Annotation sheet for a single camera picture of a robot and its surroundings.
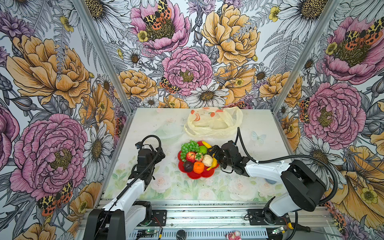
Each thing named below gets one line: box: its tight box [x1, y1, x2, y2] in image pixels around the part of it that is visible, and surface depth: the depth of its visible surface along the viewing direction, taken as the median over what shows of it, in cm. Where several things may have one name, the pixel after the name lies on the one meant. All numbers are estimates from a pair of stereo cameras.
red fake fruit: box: [185, 151, 196, 164], surface depth 91 cm
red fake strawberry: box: [195, 152, 204, 162], surface depth 88 cm
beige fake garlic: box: [202, 154, 214, 167], surface depth 90 cm
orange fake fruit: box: [193, 161, 205, 174], surface depth 89 cm
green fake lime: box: [199, 145, 208, 155], surface depth 94 cm
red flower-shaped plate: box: [177, 141, 220, 180], surface depth 89 cm
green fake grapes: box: [180, 139, 200, 162], surface depth 93 cm
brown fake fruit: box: [183, 161, 194, 173], surface depth 88 cm
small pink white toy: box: [225, 230, 242, 240], surface depth 69 cm
